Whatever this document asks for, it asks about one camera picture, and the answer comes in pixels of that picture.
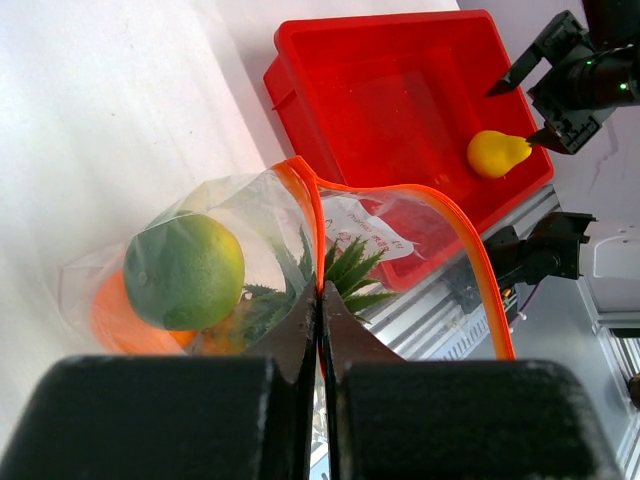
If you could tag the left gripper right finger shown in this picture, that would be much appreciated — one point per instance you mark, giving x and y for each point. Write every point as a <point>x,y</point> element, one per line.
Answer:
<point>389,418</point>

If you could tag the red plastic tray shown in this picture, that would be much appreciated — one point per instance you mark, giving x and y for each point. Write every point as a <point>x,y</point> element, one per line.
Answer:
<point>383,100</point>

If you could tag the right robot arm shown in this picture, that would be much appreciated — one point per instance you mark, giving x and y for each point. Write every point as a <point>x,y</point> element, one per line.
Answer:
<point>602,178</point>

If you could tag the clear zip top bag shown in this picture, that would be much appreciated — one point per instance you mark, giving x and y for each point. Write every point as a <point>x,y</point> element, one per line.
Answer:
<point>286,218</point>

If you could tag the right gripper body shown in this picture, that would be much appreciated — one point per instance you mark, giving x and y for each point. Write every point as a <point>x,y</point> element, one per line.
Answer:
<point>560,95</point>

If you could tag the aluminium mounting rail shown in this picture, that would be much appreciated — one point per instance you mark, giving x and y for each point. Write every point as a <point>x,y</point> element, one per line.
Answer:
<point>561,320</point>

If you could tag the toy pineapple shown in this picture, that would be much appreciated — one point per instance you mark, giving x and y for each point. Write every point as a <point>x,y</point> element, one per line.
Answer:
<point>261,307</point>

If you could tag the yellow toy lemon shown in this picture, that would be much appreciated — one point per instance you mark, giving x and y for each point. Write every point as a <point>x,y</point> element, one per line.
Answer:
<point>492,154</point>

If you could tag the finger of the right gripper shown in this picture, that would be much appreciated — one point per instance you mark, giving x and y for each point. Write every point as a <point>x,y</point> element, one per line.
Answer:
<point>518,71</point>
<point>548,139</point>

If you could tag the toy orange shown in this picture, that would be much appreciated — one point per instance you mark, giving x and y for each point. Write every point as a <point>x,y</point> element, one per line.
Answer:
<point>117,328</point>

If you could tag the green toy lime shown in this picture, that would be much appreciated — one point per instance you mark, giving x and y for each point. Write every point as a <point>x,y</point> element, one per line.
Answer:
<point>184,273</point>

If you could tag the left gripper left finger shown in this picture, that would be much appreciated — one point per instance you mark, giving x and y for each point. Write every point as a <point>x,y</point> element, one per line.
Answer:
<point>245,416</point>

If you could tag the white slotted cable duct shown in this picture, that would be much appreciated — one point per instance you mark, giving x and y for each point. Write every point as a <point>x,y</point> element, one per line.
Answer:
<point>456,344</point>

